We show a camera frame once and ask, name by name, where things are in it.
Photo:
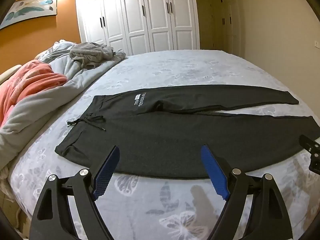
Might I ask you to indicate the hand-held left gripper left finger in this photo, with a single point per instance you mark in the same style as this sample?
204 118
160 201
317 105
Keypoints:
107 172

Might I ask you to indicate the cream headboard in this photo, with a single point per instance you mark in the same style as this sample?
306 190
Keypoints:
10 73

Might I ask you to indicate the white wardrobe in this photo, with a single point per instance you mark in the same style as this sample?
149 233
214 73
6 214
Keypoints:
155 17

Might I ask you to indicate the feather wall picture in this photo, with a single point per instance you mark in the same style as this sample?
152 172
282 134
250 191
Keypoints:
27 10

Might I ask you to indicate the orange pink blanket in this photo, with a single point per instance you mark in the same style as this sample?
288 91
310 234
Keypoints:
30 80

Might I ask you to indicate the bed with butterfly print sheet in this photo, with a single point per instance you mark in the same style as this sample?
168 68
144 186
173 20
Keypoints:
187 67

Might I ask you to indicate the light grey duvet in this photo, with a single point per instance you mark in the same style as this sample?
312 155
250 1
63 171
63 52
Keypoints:
37 110

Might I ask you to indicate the white wall switch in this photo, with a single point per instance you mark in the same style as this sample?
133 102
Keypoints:
317 44

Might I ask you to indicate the dark grey pants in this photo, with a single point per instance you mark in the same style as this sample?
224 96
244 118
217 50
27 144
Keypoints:
162 142

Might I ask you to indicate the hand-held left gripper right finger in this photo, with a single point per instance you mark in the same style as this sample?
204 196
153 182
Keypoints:
215 172

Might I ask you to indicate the crumpled grey garment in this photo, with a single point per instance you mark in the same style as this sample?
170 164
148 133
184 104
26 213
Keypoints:
90 52

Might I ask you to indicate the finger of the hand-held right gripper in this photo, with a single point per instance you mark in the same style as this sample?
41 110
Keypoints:
311 151

